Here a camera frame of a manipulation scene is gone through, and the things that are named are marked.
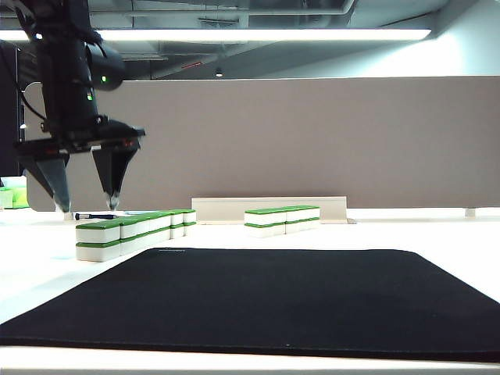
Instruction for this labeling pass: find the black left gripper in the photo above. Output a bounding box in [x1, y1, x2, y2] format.
[15, 113, 146, 214]

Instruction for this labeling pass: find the yellow green object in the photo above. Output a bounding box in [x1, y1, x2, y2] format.
[13, 186, 30, 209]

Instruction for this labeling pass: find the white green box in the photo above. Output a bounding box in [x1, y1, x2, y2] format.
[0, 187, 16, 211]

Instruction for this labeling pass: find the dark cabinet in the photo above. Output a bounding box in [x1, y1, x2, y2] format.
[0, 41, 20, 179]

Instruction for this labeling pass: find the grey desk divider panel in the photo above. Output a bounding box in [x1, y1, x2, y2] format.
[23, 77, 500, 214]

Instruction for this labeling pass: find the black rectangular mat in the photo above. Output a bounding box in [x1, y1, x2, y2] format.
[0, 248, 500, 363]

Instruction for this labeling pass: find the long ceiling light strip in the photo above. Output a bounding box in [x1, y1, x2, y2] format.
[0, 29, 433, 42]

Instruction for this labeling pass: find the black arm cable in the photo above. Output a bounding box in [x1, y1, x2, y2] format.
[18, 84, 50, 122]

